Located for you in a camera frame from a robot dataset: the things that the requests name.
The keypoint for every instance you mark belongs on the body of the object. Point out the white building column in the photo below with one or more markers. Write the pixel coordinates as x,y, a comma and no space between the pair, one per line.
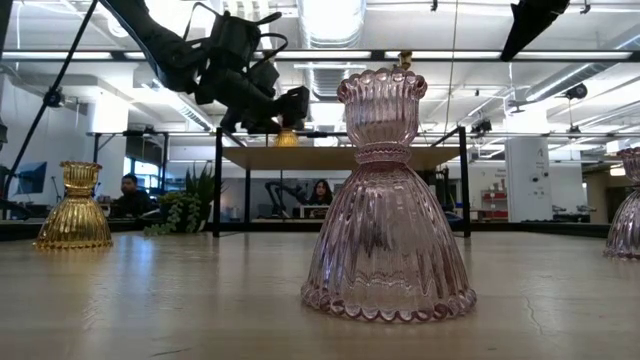
527,180

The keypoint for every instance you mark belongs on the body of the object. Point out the black ceiling spotlight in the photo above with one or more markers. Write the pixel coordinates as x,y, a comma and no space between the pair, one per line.
52,97
577,91

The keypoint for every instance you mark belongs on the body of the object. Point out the pink ribbed glass candle holder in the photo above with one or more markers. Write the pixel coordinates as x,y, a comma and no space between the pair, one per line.
387,225
627,215

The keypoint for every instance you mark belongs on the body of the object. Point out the silver ventilation duct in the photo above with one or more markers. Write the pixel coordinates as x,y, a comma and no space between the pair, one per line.
330,25

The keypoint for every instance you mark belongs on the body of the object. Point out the amber ribbed glass candle holder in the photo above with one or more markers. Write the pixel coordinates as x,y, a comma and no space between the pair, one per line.
75,215

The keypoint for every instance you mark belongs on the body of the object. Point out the black aluminium rig frame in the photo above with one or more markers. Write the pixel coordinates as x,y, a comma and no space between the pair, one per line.
540,229

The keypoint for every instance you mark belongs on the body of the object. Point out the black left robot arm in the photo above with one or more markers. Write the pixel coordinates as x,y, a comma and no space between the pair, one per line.
150,35

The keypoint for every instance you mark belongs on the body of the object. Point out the wooden shelf with black frame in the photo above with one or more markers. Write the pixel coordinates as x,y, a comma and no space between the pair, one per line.
300,157

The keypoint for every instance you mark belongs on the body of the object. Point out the red storage shelving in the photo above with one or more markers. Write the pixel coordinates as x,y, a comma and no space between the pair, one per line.
495,205

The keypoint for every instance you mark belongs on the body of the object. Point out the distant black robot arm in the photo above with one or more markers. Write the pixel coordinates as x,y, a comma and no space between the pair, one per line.
280,195

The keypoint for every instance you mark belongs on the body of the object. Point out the green potted succulent plant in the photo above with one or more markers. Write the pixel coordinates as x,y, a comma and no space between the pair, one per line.
182,210

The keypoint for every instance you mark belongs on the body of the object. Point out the person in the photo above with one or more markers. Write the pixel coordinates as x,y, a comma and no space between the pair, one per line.
320,192
131,197

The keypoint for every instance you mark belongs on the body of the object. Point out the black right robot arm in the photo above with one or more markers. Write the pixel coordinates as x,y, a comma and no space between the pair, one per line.
530,25

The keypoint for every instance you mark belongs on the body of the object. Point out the small blue computer monitor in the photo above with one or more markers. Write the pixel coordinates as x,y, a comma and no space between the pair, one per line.
31,177

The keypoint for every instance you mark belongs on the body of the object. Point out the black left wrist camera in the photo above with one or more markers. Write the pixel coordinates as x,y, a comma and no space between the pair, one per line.
235,40

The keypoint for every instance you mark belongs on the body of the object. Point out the tall gold candlestick holder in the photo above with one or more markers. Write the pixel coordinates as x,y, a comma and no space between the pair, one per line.
286,140
405,59

